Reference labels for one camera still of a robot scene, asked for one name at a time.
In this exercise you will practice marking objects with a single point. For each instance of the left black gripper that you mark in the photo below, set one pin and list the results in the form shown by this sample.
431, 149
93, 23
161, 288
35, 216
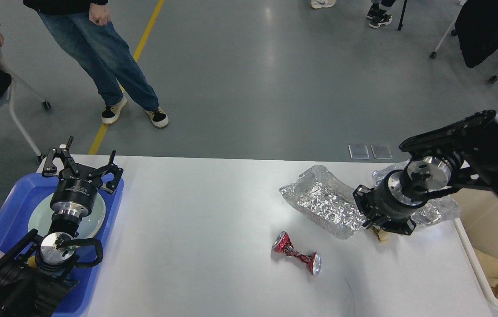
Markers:
75, 193

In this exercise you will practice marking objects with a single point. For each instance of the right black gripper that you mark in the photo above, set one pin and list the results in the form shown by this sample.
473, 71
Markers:
398, 195

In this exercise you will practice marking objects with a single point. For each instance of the small foil sheet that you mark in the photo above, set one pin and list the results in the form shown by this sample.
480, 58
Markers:
434, 211

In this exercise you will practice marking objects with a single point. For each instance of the green ceramic plate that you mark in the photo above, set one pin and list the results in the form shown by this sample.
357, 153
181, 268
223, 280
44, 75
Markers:
41, 218

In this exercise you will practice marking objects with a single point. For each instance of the large foil tray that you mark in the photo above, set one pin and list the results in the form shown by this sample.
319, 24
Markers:
326, 201

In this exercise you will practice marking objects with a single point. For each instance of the teal ceramic mug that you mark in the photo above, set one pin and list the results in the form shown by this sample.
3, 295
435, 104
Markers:
31, 262

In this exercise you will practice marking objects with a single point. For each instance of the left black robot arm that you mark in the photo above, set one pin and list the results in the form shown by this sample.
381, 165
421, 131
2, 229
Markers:
35, 272

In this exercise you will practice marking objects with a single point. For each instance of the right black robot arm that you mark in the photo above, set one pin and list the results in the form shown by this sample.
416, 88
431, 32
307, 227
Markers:
443, 161

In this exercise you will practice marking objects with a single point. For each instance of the crumpled brown paper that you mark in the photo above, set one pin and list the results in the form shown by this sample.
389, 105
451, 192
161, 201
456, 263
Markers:
382, 235

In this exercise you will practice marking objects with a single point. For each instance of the blue plastic tray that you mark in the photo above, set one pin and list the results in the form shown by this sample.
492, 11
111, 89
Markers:
24, 197

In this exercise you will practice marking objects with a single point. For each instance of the crushed red soda can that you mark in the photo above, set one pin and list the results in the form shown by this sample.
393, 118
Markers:
284, 246

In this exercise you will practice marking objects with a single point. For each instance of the beige plastic bin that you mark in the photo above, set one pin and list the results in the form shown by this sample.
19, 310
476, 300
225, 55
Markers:
478, 227

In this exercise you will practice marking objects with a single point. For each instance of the person in blue jeans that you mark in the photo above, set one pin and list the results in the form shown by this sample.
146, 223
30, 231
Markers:
83, 29

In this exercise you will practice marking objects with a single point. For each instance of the person in black sneakers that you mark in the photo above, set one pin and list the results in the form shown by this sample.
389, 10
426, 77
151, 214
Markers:
377, 13

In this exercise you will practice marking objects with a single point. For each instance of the chair with black jacket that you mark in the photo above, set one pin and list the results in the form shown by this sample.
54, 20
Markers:
476, 27

